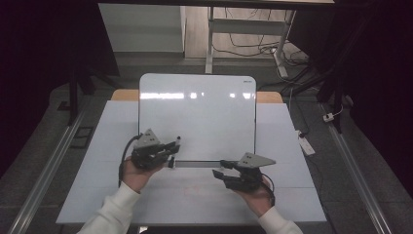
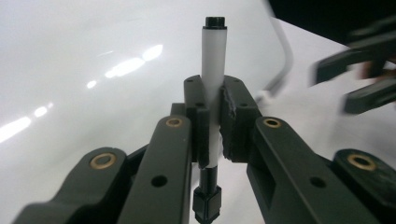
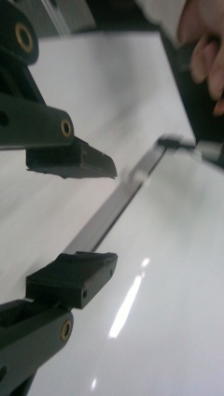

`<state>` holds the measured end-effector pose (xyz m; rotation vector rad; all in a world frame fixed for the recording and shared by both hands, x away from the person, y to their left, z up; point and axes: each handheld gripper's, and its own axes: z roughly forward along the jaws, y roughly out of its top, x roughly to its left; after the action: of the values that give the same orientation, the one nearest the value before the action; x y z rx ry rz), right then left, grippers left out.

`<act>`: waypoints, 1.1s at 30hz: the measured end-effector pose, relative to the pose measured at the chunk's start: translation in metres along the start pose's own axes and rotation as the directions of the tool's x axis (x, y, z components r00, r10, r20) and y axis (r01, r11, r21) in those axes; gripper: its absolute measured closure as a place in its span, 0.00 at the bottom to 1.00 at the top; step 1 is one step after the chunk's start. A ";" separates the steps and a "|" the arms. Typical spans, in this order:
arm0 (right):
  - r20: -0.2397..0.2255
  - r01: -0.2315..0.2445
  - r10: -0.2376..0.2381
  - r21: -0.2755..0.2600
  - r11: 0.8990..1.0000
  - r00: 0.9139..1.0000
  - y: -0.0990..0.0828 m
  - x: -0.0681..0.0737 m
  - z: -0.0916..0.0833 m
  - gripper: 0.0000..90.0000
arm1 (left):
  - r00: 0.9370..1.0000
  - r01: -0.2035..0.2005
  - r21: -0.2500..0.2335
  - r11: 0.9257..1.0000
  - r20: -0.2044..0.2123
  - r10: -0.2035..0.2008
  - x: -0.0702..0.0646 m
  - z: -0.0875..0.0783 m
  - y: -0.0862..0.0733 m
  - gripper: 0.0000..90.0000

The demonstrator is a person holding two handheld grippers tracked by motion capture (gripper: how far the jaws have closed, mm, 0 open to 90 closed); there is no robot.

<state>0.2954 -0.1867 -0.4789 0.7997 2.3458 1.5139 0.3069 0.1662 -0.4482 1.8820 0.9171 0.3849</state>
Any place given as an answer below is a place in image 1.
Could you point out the white cabinet panel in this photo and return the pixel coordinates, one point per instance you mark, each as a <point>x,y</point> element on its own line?
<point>139,27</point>

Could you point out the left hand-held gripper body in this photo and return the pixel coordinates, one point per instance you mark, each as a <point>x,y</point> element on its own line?
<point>147,156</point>

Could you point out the person's left hand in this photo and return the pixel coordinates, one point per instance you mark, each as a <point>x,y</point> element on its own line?
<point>138,177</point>

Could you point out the black and white marker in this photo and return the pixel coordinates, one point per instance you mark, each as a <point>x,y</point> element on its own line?
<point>178,139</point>

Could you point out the wooden table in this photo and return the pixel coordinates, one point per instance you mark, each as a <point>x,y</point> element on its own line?
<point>125,95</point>

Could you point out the white table mat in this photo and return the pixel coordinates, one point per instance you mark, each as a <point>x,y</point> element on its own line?
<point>207,201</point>

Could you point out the white power strip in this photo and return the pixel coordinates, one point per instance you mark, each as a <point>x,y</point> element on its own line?
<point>306,144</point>

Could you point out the white dry-erase board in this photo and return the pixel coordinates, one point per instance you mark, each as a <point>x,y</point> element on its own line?
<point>201,117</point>

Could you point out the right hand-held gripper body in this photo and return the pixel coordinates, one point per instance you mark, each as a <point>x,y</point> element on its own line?
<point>246,178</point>

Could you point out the white desk frame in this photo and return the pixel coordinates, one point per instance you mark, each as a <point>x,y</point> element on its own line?
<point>246,26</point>

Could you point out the small white adapter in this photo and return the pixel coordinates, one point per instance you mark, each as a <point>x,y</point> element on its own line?
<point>328,117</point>

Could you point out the person's right hand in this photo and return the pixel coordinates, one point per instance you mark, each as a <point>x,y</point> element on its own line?
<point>258,200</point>

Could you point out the aluminium floor rail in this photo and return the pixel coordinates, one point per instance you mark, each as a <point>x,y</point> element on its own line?
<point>357,175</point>
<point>45,175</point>

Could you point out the black metal stand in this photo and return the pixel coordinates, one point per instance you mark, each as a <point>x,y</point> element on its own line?
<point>74,97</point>

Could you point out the black floor frame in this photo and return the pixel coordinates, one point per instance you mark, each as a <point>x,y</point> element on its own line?
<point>76,138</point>

